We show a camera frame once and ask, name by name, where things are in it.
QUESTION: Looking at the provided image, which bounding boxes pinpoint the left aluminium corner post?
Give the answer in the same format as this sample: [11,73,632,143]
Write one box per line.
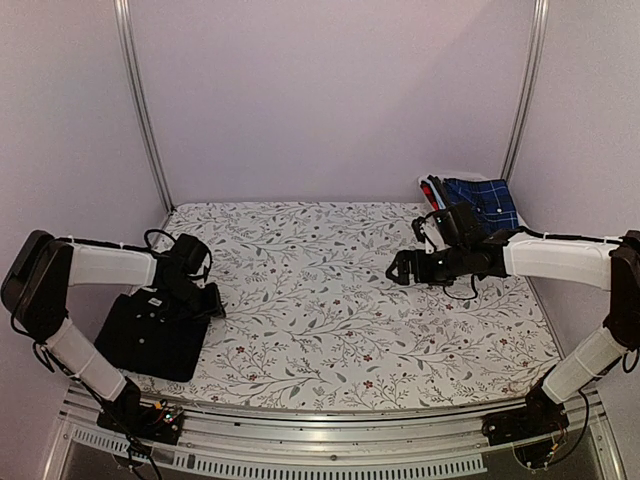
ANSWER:
[113,0,175,213]

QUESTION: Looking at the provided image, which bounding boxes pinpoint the aluminium front rail frame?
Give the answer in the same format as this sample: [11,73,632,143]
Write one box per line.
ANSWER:
[43,387,631,479]

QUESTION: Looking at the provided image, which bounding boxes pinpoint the light blue folded shirt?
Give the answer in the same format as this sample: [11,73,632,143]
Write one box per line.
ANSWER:
[426,180,448,210]

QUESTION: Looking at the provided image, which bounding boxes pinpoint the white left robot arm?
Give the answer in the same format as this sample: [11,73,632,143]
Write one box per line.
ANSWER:
[1,230,225,434]

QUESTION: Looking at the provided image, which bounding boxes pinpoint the dark grey folded shirt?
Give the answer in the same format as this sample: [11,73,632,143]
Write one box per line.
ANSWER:
[433,177,456,208]

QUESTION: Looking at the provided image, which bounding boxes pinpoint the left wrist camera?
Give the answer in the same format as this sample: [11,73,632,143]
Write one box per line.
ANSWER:
[164,234,213,282]

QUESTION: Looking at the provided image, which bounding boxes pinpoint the black long sleeve shirt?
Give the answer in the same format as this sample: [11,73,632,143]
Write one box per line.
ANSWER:
[94,289,210,382]

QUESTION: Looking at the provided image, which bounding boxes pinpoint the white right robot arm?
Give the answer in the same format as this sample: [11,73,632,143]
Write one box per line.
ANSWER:
[385,228,639,436]

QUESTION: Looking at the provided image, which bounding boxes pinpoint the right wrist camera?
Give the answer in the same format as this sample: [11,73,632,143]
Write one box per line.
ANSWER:
[411,202,488,254]

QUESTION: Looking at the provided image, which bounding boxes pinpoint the blue plaid shirt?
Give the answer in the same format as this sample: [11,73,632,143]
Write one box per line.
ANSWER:
[444,178,519,233]

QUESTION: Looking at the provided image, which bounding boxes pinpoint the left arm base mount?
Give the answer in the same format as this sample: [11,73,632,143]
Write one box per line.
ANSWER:
[97,382,184,445]

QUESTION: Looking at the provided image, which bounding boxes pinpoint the aluminium corner post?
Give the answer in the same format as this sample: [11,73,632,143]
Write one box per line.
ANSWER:
[113,0,175,213]
[500,0,550,184]

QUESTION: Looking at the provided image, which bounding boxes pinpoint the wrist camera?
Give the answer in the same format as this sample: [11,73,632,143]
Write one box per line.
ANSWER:
[411,202,488,254]
[164,234,213,282]

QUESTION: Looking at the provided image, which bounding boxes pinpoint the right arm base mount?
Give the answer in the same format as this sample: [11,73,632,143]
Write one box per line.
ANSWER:
[482,382,569,469]

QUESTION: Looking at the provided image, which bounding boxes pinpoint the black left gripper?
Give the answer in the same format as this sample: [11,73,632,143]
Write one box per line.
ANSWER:
[161,277,225,325]

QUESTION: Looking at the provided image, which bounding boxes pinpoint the floral white tablecloth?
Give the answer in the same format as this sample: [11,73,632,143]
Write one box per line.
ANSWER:
[133,202,558,412]

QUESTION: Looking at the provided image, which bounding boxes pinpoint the white plastic laundry basket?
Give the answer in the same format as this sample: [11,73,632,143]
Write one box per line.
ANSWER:
[418,175,450,211]

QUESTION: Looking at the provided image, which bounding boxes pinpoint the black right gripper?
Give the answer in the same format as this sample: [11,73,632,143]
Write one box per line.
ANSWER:
[386,243,470,287]

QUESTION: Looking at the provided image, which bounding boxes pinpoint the red black plaid shirt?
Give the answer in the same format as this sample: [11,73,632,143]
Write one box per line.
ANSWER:
[420,182,439,210]

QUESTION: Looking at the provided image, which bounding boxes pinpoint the right aluminium corner post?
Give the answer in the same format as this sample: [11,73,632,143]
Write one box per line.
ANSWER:
[500,0,550,184]

